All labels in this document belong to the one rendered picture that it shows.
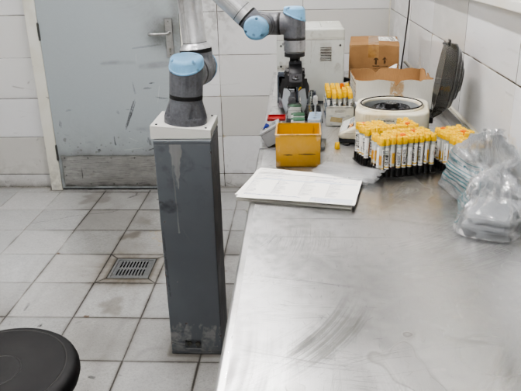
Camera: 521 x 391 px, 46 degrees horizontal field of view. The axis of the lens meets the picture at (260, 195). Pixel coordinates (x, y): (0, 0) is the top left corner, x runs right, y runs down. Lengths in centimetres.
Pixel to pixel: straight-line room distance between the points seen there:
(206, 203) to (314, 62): 77
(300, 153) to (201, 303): 83
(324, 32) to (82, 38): 190
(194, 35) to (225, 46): 168
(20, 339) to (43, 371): 15
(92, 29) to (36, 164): 102
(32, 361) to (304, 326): 65
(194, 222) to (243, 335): 121
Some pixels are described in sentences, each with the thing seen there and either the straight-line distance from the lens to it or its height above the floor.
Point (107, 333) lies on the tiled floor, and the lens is 270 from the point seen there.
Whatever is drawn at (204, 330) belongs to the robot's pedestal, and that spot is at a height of 11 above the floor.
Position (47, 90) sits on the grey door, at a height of 68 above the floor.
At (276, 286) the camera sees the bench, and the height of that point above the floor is 88.
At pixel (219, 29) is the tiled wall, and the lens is 389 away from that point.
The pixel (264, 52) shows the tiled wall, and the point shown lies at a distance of 389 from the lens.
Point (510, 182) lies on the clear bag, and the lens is 144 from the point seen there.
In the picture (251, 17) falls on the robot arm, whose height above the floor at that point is 127.
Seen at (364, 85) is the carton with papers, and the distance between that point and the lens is 229.
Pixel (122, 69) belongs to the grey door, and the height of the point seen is 80.
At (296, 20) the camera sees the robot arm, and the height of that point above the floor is 125.
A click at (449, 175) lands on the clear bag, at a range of 163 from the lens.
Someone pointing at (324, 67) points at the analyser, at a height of 102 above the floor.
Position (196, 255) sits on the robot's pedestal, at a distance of 227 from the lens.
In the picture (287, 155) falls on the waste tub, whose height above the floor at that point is 91.
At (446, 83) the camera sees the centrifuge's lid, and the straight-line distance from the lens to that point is 195.
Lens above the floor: 146
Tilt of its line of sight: 22 degrees down
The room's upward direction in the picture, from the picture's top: 1 degrees counter-clockwise
